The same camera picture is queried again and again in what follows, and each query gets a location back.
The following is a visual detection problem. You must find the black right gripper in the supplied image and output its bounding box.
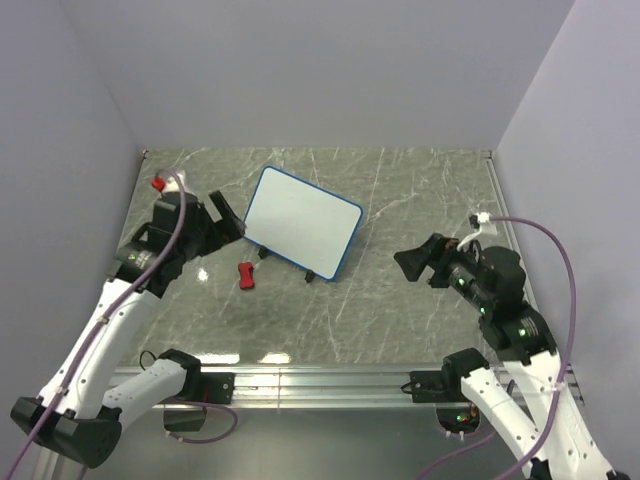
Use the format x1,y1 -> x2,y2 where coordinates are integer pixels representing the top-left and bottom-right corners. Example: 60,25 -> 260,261
393,230 -> 492,310

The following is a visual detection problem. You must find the red bone-shaped eraser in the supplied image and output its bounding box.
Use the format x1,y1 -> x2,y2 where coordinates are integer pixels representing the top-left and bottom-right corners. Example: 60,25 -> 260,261
237,262 -> 255,290

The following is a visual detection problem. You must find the blue framed whiteboard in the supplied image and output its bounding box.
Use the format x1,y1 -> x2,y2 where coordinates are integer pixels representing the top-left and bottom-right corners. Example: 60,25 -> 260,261
244,166 -> 363,281

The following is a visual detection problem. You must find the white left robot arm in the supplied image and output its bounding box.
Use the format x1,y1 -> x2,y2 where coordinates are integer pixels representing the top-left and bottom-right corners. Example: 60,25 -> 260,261
11,191 -> 244,469

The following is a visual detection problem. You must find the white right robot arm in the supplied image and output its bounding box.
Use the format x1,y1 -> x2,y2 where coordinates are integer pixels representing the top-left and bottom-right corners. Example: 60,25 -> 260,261
394,233 -> 627,479

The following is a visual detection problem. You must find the black whiteboard stand foot right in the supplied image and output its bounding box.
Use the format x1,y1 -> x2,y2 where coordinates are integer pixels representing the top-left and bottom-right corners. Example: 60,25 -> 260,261
304,270 -> 316,284

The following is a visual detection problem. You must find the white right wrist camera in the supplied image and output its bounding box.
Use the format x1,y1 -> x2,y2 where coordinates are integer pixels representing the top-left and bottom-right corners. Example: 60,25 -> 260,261
456,212 -> 498,257

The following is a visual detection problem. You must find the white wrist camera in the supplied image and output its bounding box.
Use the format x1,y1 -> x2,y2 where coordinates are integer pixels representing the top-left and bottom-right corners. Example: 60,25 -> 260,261
151,170 -> 194,195
456,212 -> 498,257

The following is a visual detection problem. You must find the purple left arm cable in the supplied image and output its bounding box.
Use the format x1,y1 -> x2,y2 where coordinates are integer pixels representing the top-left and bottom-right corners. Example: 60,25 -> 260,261
0,169 -> 239,480

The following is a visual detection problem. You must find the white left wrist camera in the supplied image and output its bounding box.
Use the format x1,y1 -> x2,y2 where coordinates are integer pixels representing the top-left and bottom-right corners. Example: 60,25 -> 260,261
151,170 -> 194,195

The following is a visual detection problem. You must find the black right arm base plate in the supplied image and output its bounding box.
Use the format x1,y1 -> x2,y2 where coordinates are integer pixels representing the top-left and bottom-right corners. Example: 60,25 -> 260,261
400,370 -> 467,404

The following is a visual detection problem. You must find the aluminium mounting rail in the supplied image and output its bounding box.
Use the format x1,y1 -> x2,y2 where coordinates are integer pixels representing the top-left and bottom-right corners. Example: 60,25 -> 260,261
54,363 -> 586,411

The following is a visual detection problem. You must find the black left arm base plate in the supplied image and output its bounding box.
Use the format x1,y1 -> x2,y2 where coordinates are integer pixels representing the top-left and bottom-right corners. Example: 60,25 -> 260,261
156,372 -> 235,405

